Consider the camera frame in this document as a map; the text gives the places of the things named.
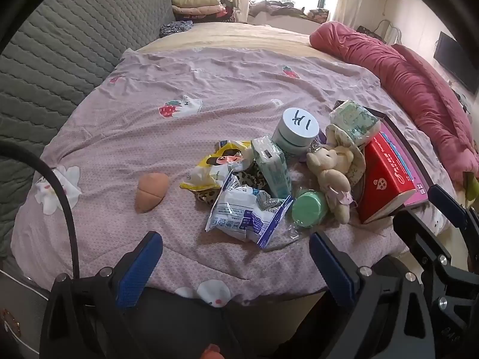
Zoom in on beige bed sheet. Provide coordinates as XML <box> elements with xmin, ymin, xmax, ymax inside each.
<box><xmin>137</xmin><ymin>22</ymin><xmax>326</xmax><ymax>58</ymax></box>

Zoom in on green printed tissue pack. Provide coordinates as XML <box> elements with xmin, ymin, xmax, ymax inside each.
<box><xmin>329</xmin><ymin>100</ymin><xmax>381</xmax><ymax>146</ymax></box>

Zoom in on stack of folded clothes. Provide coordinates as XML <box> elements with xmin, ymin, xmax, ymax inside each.
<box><xmin>171</xmin><ymin>0</ymin><xmax>234</xmax><ymax>23</ymax></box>

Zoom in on black cable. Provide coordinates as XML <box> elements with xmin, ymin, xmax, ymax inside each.
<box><xmin>0</xmin><ymin>140</ymin><xmax>81</xmax><ymax>279</ymax></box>

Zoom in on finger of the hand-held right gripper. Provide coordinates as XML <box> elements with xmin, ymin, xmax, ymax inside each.
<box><xmin>428</xmin><ymin>185</ymin><xmax>479</xmax><ymax>240</ymax></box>
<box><xmin>393</xmin><ymin>209</ymin><xmax>453</xmax><ymax>270</ymax></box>

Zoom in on mint white tissue pack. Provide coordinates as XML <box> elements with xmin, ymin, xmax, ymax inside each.
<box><xmin>251</xmin><ymin>136</ymin><xmax>292</xmax><ymax>199</ymax></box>

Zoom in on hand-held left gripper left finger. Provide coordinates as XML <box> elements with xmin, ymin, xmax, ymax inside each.
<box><xmin>39</xmin><ymin>231</ymin><xmax>163</xmax><ymax>359</ymax></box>

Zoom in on white metal rack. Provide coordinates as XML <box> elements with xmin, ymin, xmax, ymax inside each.
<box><xmin>374</xmin><ymin>19</ymin><xmax>403</xmax><ymax>45</ymax></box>

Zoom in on leopard print scrunchie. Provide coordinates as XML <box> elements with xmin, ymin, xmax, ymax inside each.
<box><xmin>192</xmin><ymin>168</ymin><xmax>266</xmax><ymax>206</ymax></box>

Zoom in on clothes pile on windowsill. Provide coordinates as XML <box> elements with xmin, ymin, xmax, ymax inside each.
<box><xmin>249</xmin><ymin>0</ymin><xmax>330</xmax><ymax>23</ymax></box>

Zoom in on green cloth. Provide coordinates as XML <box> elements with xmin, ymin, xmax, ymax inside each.
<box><xmin>464</xmin><ymin>172</ymin><xmax>479</xmax><ymax>210</ymax></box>

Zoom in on pink tray with dark frame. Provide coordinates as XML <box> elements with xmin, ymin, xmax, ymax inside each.
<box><xmin>333</xmin><ymin>100</ymin><xmax>436</xmax><ymax>210</ymax></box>

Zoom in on white lidded jar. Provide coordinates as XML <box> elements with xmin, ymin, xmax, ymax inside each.
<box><xmin>271</xmin><ymin>107</ymin><xmax>320</xmax><ymax>154</ymax></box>

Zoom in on purple printed bed blanket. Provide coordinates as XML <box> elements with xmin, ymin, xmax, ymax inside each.
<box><xmin>11</xmin><ymin>48</ymin><xmax>450</xmax><ymax>307</ymax></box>

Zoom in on dark patterned cloth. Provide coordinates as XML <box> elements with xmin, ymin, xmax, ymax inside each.
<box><xmin>159</xmin><ymin>20</ymin><xmax>193</xmax><ymax>38</ymax></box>

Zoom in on cream teddy bear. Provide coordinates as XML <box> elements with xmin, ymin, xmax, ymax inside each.
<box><xmin>306</xmin><ymin>144</ymin><xmax>356</xmax><ymax>225</ymax></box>

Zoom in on yellow snack packet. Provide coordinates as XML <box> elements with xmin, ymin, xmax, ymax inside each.
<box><xmin>180</xmin><ymin>140</ymin><xmax>255</xmax><ymax>195</ymax></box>

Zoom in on blue white plastic packet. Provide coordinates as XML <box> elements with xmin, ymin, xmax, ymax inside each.
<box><xmin>205</xmin><ymin>174</ymin><xmax>293</xmax><ymax>249</ymax></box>

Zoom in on peach makeup sponge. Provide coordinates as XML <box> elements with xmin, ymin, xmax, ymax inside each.
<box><xmin>135</xmin><ymin>173</ymin><xmax>170</xmax><ymax>214</ymax></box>

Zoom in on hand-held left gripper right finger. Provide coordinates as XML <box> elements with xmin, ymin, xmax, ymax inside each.
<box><xmin>309</xmin><ymin>231</ymin><xmax>438</xmax><ymax>359</ymax></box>

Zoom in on red tissue box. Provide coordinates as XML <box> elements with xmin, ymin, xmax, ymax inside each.
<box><xmin>357</xmin><ymin>132</ymin><xmax>417</xmax><ymax>225</ymax></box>

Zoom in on black television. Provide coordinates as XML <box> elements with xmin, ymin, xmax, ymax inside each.
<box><xmin>433</xmin><ymin>32</ymin><xmax>479</xmax><ymax>96</ymax></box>

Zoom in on red duvet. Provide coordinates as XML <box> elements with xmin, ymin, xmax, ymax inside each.
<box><xmin>310</xmin><ymin>22</ymin><xmax>479</xmax><ymax>180</ymax></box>

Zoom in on grey quilted headboard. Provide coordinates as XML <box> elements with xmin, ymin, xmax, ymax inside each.
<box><xmin>0</xmin><ymin>0</ymin><xmax>176</xmax><ymax>258</ymax></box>

